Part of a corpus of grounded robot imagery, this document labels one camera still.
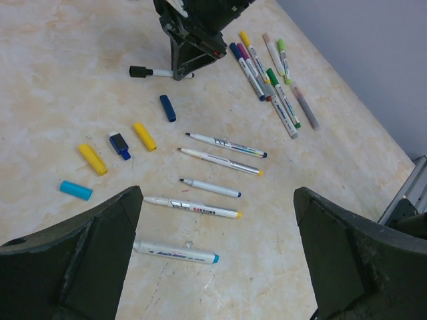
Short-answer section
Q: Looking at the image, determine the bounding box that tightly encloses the black eraser-cap white marker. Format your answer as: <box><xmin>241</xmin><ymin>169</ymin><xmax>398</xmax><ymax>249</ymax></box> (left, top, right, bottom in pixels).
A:
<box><xmin>129</xmin><ymin>65</ymin><xmax>195</xmax><ymax>79</ymax></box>

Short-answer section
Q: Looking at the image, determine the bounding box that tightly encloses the aluminium frame rail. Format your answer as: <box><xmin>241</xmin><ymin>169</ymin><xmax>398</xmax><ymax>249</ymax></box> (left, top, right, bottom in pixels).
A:
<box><xmin>378</xmin><ymin>155</ymin><xmax>426</xmax><ymax>225</ymax></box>

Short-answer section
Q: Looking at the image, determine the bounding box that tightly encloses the yellow marker cap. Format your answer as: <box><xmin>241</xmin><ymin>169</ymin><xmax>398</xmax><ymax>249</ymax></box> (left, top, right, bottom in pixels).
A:
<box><xmin>78</xmin><ymin>144</ymin><xmax>107</xmax><ymax>176</ymax></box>

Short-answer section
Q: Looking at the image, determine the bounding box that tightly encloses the light blue marker cap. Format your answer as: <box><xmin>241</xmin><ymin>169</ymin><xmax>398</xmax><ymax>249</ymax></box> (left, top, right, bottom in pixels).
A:
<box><xmin>59</xmin><ymin>181</ymin><xmax>93</xmax><ymax>201</ymax></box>

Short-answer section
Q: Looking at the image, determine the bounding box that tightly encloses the yellow capped slim marker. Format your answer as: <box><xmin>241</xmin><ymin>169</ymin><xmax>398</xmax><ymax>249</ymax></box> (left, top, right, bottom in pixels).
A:
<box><xmin>240</xmin><ymin>30</ymin><xmax>271</xmax><ymax>84</ymax></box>

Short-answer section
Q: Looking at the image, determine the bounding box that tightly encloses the pink capped white marker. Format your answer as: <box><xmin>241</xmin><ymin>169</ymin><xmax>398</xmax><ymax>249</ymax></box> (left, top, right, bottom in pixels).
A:
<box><xmin>262</xmin><ymin>33</ymin><xmax>286</xmax><ymax>77</ymax></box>

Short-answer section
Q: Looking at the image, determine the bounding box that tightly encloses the yellow capped clear pen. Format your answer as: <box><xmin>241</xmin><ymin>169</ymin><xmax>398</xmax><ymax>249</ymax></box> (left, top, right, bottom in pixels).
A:
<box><xmin>177</xmin><ymin>147</ymin><xmax>263</xmax><ymax>176</ymax></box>

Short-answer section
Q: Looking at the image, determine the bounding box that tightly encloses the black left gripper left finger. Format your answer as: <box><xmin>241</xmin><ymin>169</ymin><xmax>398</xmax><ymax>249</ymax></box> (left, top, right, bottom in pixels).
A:
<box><xmin>1</xmin><ymin>186</ymin><xmax>143</xmax><ymax>319</ymax></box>

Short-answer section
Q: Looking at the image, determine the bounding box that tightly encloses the dark blue capped marker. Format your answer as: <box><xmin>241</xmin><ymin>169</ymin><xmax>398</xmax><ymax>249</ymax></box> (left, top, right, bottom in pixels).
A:
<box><xmin>185</xmin><ymin>133</ymin><xmax>268</xmax><ymax>159</ymax></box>

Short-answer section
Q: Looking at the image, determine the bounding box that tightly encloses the blue eraser-cap white marker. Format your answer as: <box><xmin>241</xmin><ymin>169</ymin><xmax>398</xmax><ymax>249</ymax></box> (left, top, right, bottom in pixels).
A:
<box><xmin>179</xmin><ymin>178</ymin><xmax>242</xmax><ymax>199</ymax></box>

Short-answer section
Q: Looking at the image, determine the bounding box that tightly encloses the orange capped white marker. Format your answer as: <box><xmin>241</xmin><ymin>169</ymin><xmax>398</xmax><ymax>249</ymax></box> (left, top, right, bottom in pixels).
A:
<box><xmin>266</xmin><ymin>83</ymin><xmax>298</xmax><ymax>139</ymax></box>

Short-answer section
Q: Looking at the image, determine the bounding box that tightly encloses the dark green capped marker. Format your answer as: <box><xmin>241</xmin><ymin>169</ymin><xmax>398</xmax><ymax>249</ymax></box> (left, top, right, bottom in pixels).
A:
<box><xmin>266</xmin><ymin>68</ymin><xmax>301</xmax><ymax>129</ymax></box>

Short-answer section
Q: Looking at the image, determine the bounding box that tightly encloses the purple grey marker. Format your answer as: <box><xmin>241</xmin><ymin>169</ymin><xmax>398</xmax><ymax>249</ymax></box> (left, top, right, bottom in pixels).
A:
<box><xmin>290</xmin><ymin>81</ymin><xmax>320</xmax><ymax>131</ymax></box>

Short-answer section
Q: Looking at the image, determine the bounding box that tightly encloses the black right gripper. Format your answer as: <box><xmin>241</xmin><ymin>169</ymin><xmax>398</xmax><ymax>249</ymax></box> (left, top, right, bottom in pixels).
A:
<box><xmin>153</xmin><ymin>1</ymin><xmax>253</xmax><ymax>81</ymax></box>

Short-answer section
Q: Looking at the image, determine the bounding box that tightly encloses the dark blue marker cap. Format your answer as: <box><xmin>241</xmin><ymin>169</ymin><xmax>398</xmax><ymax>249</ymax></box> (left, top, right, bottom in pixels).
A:
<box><xmin>159</xmin><ymin>95</ymin><xmax>176</xmax><ymax>122</ymax></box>

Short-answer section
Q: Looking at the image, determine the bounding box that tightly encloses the magenta capped white marker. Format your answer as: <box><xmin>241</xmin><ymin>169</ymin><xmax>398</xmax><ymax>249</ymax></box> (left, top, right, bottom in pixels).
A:
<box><xmin>237</xmin><ymin>43</ymin><xmax>272</xmax><ymax>102</ymax></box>

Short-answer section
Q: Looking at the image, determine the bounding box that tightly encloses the lime green capped marker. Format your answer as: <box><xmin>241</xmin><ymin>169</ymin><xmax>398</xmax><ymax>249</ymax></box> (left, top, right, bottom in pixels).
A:
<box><xmin>277</xmin><ymin>39</ymin><xmax>292</xmax><ymax>85</ymax></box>

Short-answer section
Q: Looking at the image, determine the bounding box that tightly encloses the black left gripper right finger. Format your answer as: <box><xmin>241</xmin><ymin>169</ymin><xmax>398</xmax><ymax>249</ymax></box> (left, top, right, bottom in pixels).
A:
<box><xmin>294</xmin><ymin>187</ymin><xmax>426</xmax><ymax>319</ymax></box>

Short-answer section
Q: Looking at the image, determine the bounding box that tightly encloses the yellow clear-pen cap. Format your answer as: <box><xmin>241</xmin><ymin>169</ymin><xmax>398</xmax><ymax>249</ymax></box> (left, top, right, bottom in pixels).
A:
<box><xmin>133</xmin><ymin>123</ymin><xmax>157</xmax><ymax>152</ymax></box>

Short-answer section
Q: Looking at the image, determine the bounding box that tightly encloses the navy capped white marker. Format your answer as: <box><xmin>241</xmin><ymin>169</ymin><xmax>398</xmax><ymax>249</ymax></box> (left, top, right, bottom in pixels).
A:
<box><xmin>229</xmin><ymin>43</ymin><xmax>266</xmax><ymax>101</ymax></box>

